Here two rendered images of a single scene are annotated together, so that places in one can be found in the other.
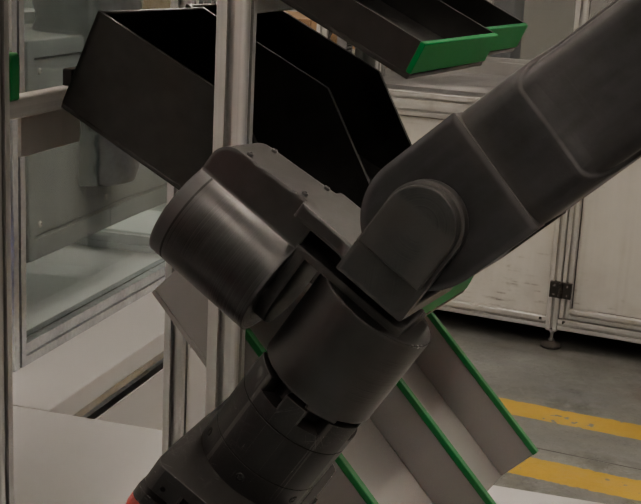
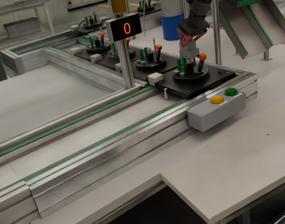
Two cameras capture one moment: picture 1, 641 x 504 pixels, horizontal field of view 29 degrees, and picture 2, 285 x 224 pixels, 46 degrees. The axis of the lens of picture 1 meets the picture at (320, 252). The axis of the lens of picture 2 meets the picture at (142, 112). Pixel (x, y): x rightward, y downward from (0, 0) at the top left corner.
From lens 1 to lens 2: 77 cm
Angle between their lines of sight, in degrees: 42
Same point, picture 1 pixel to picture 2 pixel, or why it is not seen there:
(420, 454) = (259, 32)
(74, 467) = (227, 45)
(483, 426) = not seen: outside the picture
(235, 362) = (215, 14)
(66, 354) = not seen: hidden behind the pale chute
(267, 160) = not seen: outside the picture
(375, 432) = (252, 28)
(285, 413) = (191, 14)
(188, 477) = (181, 23)
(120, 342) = not seen: hidden behind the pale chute
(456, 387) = (281, 22)
